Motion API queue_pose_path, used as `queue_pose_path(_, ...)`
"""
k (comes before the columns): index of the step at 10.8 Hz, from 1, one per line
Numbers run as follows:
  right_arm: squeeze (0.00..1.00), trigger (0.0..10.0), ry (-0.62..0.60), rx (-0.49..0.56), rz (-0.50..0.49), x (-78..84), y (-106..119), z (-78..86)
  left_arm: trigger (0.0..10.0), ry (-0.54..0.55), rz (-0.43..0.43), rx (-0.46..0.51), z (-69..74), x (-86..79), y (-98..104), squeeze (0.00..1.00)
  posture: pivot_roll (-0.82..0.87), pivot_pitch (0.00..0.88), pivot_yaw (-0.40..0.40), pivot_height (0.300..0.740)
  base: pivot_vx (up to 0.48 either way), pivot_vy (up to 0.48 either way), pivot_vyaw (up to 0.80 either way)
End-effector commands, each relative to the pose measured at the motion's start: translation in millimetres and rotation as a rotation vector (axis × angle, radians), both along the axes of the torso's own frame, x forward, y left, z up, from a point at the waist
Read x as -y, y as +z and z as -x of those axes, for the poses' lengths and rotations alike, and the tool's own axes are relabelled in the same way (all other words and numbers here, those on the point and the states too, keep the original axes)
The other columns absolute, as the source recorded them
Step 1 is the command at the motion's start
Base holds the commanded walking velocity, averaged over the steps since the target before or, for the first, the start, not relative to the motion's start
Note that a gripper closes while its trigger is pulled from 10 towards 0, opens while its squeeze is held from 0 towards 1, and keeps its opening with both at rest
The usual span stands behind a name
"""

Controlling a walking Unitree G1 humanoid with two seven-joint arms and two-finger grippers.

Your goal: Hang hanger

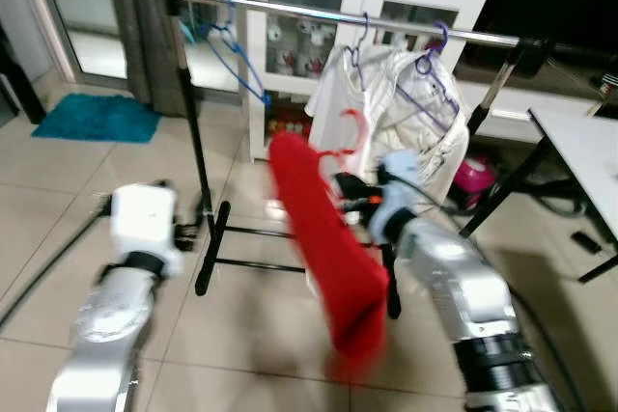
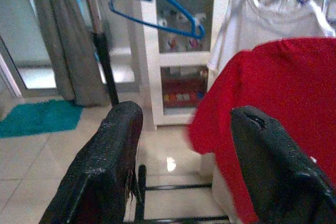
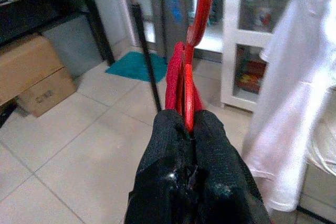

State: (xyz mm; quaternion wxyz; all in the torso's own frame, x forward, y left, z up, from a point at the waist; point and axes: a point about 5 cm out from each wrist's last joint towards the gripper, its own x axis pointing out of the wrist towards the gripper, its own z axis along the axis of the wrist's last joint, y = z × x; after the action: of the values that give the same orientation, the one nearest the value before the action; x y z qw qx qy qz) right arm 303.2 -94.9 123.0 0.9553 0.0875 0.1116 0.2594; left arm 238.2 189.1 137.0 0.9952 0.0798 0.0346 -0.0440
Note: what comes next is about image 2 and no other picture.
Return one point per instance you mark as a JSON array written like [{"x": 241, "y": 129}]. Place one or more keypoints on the teal floor mat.
[{"x": 39, "y": 119}]

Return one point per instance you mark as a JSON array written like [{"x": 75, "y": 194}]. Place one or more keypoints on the red knit garment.
[{"x": 275, "y": 82}]

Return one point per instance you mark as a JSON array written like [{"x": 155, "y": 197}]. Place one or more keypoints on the white glass-door cabinet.
[{"x": 149, "y": 64}]

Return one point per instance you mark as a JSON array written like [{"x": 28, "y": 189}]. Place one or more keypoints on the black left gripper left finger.
[{"x": 105, "y": 161}]

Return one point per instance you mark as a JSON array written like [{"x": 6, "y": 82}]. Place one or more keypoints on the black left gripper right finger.
[{"x": 275, "y": 171}]

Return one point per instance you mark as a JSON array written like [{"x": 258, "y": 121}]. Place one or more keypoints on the metal clothes rack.
[{"x": 108, "y": 77}]

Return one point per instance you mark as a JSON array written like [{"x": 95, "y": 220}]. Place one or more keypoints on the aluminium sliding glass door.
[{"x": 26, "y": 37}]

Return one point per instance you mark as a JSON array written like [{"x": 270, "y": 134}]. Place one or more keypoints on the red printed box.
[{"x": 183, "y": 87}]

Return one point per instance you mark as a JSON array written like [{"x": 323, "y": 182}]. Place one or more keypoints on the grey curtain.
[{"x": 68, "y": 51}]

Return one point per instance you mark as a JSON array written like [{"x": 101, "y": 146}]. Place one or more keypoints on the blue plastic hanger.
[{"x": 200, "y": 31}]

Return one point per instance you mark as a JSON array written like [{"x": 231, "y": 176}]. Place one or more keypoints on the plain white t-shirt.
[{"x": 275, "y": 22}]

